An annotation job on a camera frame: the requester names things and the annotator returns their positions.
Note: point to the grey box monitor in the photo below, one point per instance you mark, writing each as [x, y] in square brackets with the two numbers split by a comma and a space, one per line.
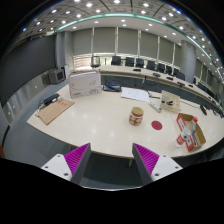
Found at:
[56, 76]

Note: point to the open brown cardboard box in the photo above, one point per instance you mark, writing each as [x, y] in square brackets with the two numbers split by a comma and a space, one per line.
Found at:
[199, 135]

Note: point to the clear red-capped water bottle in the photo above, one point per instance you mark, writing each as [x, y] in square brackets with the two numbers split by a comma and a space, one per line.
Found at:
[186, 134]

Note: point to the white cardboard box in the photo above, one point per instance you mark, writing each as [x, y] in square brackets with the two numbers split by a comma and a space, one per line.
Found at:
[85, 85]

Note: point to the flat round red coaster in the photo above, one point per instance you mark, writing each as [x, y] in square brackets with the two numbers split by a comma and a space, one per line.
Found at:
[156, 125]

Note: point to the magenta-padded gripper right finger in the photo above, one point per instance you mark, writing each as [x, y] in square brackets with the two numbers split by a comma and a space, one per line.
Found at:
[165, 165]

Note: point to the row of black office chairs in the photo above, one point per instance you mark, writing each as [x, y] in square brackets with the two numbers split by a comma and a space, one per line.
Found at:
[130, 61]

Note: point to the white paper sheets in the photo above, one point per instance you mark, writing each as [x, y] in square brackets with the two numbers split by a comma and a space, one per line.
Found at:
[135, 94]

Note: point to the curved conference desk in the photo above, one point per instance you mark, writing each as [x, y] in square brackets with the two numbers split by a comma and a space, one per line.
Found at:
[133, 81]

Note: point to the red floral mug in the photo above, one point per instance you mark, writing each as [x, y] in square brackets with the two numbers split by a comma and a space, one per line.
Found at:
[136, 116]

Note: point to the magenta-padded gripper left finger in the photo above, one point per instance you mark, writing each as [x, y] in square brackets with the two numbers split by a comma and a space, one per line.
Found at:
[56, 165]

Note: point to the ceiling lights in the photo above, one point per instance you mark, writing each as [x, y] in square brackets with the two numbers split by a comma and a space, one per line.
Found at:
[89, 5]

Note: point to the beige wooden organizer box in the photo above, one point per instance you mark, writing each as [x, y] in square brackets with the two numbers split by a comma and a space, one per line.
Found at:
[170, 98]

